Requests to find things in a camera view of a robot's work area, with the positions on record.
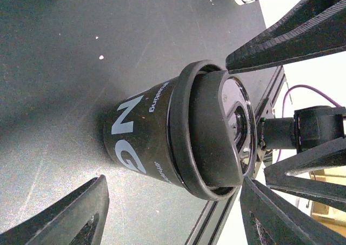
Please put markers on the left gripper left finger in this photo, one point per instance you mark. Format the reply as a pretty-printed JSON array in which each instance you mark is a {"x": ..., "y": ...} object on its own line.
[{"x": 78, "y": 218}]

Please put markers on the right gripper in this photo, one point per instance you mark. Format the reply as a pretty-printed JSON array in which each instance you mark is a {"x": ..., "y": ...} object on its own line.
[{"x": 305, "y": 128}]

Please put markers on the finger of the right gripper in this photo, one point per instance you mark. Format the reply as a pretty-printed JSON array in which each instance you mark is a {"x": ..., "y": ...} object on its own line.
[{"x": 311, "y": 29}]

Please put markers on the black coffee lid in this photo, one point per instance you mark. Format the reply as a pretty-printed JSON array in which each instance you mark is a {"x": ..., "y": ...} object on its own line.
[{"x": 179, "y": 128}]

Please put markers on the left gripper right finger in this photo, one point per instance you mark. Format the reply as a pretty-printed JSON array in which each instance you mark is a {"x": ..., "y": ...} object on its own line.
[{"x": 270, "y": 219}]

